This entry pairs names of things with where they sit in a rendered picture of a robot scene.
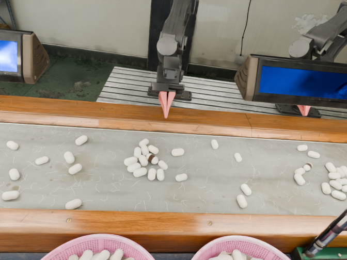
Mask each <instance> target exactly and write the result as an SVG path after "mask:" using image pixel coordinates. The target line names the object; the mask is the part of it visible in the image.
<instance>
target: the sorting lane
mask: <svg viewBox="0 0 347 260"><path fill-rule="evenodd" d="M82 135H85V136H87V141H86V142H84V143H83V144H81V145H77V144H76V143H75V141H76V139H77V138H79V137H80V136H82ZM144 139H148V140H149V143H148V144H147V145H146V146H147V147H148V146H150V145H153V146H154V147H156V148H158V150H159V152H158V153H157V154H153V153H152V152H150V151H149V154H150V153H151V154H153V155H155V156H156V157H157V158H158V159H159V161H160V160H162V161H164V162H165V163H166V164H167V165H168V168H167V169H166V170H163V171H164V179H163V180H162V181H159V180H158V179H157V173H156V175H155V179H154V180H152V181H151V180H149V179H148V173H149V170H150V169H151V168H153V169H155V170H156V172H157V170H158V169H161V167H160V166H159V164H158V163H159V161H158V163H157V164H152V163H151V162H149V161H148V164H147V165H146V166H142V165H141V163H140V161H139V158H137V163H139V164H140V167H141V168H142V167H144V168H146V169H147V173H146V174H145V175H143V176H140V177H135V176H134V175H133V172H129V171H128V166H126V165H125V164H124V160H125V159H126V158H130V157H134V149H135V148H136V147H139V148H141V147H140V146H139V143H140V142H141V141H142V140H144ZM212 140H216V141H217V143H218V148H217V149H214V148H212V145H211V141H212ZM8 141H13V142H15V143H17V144H18V146H19V147H18V148H17V149H16V150H12V149H11V148H9V147H7V142H8ZM299 145H306V146H307V147H308V149H307V150H305V151H299V150H298V149H297V147H298V146H299ZM173 149H183V150H184V154H183V155H181V156H173V155H172V153H171V152H172V150H173ZM309 151H314V152H317V153H319V154H320V157H319V158H317V159H316V158H312V157H309V156H308V152H309ZM66 152H71V153H72V154H73V156H74V162H73V163H71V164H69V163H67V162H66V160H65V158H64V154H65V153H66ZM235 153H239V154H240V156H241V158H242V160H241V162H238V161H236V158H235V156H234V155H235ZM44 156H46V157H48V158H49V160H48V162H46V163H44V164H41V165H38V164H36V159H38V158H40V157H44ZM306 163H311V164H312V168H311V169H310V170H309V171H305V173H304V174H302V175H301V176H302V178H303V179H304V180H305V183H304V185H299V184H298V183H297V181H296V180H295V179H294V175H295V173H294V172H295V170H296V169H299V168H303V166H304V165H305V164H306ZM327 163H332V164H333V165H334V167H335V168H340V167H341V166H346V167H347V144H345V143H328V142H311V141H294V140H277V139H260V138H243V137H227V136H210V135H193V134H176V133H159V132H142V131H125V130H116V129H99V128H82V127H66V126H49V125H32V124H15V123H0V208H24V209H66V204H67V203H68V202H70V201H72V200H75V199H80V200H81V202H82V203H81V206H80V207H78V208H75V209H73V210H112V211H135V212H179V213H222V214H266V215H310V216H339V215H340V214H341V213H342V212H343V211H344V210H345V209H346V208H347V192H344V191H342V190H341V189H340V190H337V189H336V188H334V187H332V186H331V185H330V184H329V182H330V181H331V180H332V179H330V178H329V177H328V174H329V173H330V172H329V171H328V169H327V168H326V166H325V165H326V164H327ZM76 164H80V165H82V169H81V170H80V171H79V172H77V173H75V174H70V173H69V168H70V167H72V166H74V165H76ZM11 169H17V170H18V172H19V175H20V177H19V179H18V180H15V181H14V180H12V179H11V178H10V174H9V171H10V170H11ZM183 173H185V174H186V175H187V179H186V180H184V181H180V182H178V181H177V180H176V176H177V175H178V174H183ZM334 181H335V180H334ZM322 183H328V184H329V186H330V190H331V192H330V193H329V194H325V193H323V191H322V187H321V185H322ZM242 184H246V185H247V186H248V187H249V188H250V190H251V194H250V195H248V196H247V195H246V194H245V193H244V192H243V190H242V189H241V185H242ZM335 190H336V191H339V192H342V193H344V194H345V195H346V199H345V200H340V199H337V198H334V197H333V196H332V192H333V191H335ZM8 191H18V192H19V196H18V197H17V198H16V199H11V200H3V199H2V194H3V193H4V192H8ZM240 194H241V195H243V196H244V198H245V200H246V202H247V207H246V208H241V207H240V206H239V204H238V201H237V196H238V195H240Z"/></svg>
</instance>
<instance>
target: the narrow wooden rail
mask: <svg viewBox="0 0 347 260"><path fill-rule="evenodd" d="M336 218H337V216H310V215H266V214H222V213H179V212H135V211H112V210H68V209H24V208H0V253H50V252H51V251H53V250H54V249H56V248H57V247H59V246H61V245H63V244H65V243H67V242H69V241H71V240H73V239H76V238H79V237H82V236H87V235H92V234H113V235H118V236H122V237H125V238H128V239H130V240H132V241H134V242H136V243H137V244H139V245H140V246H142V247H143V248H144V249H145V250H147V251H148V252H149V253H195V254H196V253H197V252H198V251H199V250H200V249H201V248H202V247H203V246H204V245H206V244H207V243H209V242H211V241H213V240H215V239H218V238H221V237H225V236H232V235H239V236H247V237H252V238H255V239H258V240H261V241H264V242H266V243H268V244H269V245H271V246H273V247H274V248H276V249H278V250H279V251H280V252H282V253H283V254H290V253H291V252H292V251H293V250H294V249H295V248H296V247H307V246H308V245H309V244H310V243H311V242H312V241H313V240H314V238H316V236H318V235H319V234H320V233H321V232H322V231H323V230H324V229H325V228H326V227H327V226H328V225H329V224H330V223H331V222H333V221H334V220H335V219H336ZM327 247H347V231H342V232H341V233H340V234H339V235H338V236H337V237H335V238H334V239H333V240H332V241H331V242H330V243H329V244H328V245H327Z"/></svg>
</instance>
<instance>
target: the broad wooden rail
mask: <svg viewBox="0 0 347 260"><path fill-rule="evenodd" d="M0 123H15V124H32V125H49V126H66V127H82V128H99V129H116V130H125V131H142V132H159V133H176V134H193V135H210V136H227V137H243V138H260V139H277V140H294V141H311V142H328V143H345V144H347V120H336V119H322V118H308V117H294V116H279V115H265V114H257V113H243V112H229V111H215V110H201V109H187V108H173V107H170V108H169V112H168V116H167V119H165V118H164V113H163V109H162V107H158V106H145V105H131V104H116V103H102V102H89V101H75V100H60V99H46V98H38V97H24V96H10V95H0Z"/></svg>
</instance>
